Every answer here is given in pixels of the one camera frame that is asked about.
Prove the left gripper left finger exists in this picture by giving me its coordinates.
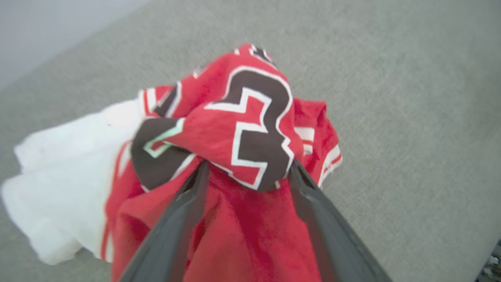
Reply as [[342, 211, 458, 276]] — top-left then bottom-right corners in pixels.
[[119, 160, 210, 282]]

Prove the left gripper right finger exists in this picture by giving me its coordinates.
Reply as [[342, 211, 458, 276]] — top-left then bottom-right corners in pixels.
[[287, 158, 393, 282]]

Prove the red Bulls 23 jersey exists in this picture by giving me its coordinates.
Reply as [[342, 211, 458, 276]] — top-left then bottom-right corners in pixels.
[[1, 43, 343, 282]]

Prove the grey fabric sofa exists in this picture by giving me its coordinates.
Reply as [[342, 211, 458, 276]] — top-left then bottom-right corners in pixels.
[[0, 0, 501, 282]]

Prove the dark patterned rug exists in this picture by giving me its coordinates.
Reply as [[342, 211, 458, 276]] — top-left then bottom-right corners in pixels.
[[476, 239, 501, 282]]

